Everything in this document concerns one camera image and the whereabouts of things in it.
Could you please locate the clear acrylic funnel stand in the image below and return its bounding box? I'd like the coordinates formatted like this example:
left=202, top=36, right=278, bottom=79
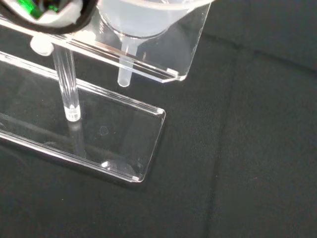
left=0, top=0, right=211, bottom=184

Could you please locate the black bench cloth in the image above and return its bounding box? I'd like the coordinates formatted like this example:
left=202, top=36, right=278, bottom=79
left=0, top=0, right=317, bottom=238

